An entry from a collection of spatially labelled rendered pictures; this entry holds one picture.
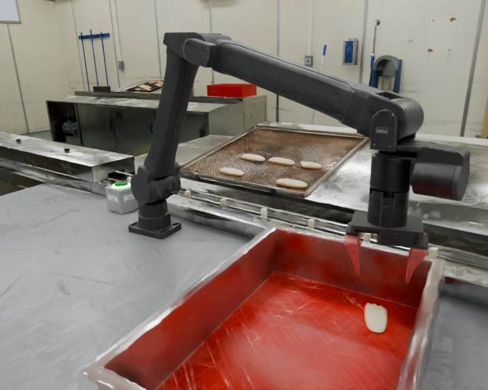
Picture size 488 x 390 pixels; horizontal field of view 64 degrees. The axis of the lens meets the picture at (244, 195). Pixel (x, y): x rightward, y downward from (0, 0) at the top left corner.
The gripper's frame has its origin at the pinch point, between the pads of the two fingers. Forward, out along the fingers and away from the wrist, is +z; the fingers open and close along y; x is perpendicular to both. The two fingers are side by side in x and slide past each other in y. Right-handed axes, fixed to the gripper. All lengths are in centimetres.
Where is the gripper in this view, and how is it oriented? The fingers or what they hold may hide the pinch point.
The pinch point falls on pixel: (382, 273)
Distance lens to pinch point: 68.3
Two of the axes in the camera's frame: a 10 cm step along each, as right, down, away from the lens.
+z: 0.4, 9.5, 3.1
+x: -3.6, 3.0, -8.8
